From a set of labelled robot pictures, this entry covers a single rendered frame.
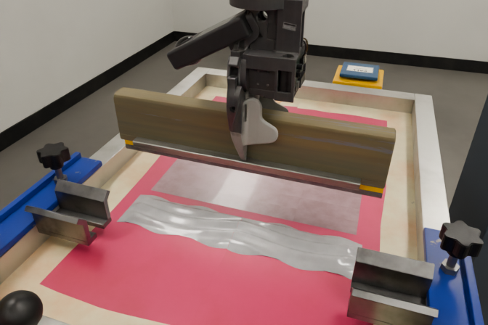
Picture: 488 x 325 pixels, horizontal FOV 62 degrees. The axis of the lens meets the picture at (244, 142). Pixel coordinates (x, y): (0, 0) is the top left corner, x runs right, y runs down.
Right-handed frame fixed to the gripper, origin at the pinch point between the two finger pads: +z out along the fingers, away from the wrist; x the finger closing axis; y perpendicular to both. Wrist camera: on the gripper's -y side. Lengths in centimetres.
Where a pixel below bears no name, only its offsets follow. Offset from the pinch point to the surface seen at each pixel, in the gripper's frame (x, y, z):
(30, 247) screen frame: -16.3, -25.6, 12.4
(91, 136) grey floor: 147, -157, 109
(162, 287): -15.9, -5.7, 13.5
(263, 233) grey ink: -3.1, 3.9, 13.1
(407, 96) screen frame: 47, 24, 10
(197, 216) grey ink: -2.5, -6.8, 13.2
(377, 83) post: 62, 17, 14
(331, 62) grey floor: 340, -24, 110
